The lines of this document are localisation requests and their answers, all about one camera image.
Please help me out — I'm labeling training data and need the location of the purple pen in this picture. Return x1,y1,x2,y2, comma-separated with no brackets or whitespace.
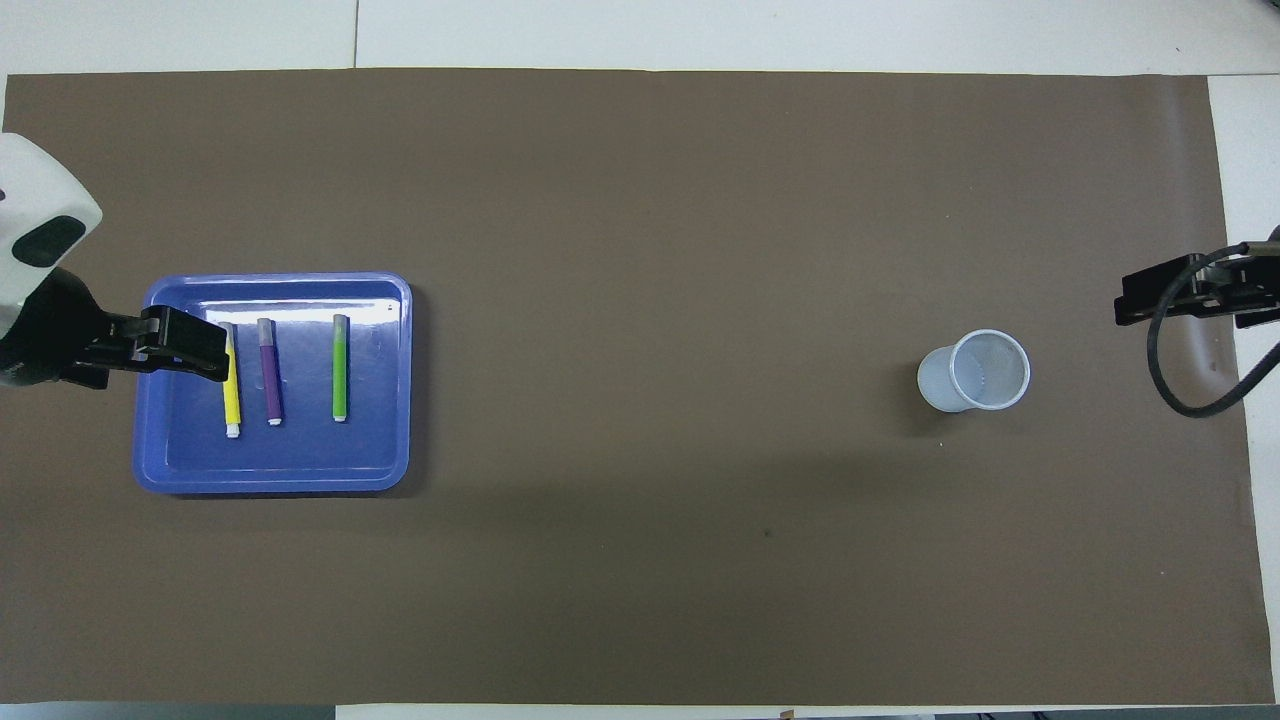
257,318,284,427

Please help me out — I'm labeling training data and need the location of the brown table mat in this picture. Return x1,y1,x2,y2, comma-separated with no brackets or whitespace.
0,68,1276,706

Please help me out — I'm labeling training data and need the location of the translucent plastic cup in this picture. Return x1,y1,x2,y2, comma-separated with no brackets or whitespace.
917,329,1032,413

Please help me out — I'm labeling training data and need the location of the yellow pen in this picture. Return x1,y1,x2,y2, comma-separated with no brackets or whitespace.
222,322,242,428

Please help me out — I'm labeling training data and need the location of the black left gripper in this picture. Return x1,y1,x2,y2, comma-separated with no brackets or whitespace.
0,267,232,390

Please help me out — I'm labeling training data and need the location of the green pen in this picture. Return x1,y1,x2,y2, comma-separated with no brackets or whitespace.
332,314,350,423

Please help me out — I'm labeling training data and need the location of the blue plastic tray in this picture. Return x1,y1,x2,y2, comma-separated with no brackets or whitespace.
133,272,413,495

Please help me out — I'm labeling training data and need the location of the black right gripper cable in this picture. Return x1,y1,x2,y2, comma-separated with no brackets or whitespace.
1147,243,1280,418

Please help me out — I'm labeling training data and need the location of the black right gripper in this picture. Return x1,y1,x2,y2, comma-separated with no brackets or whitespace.
1115,225,1280,330

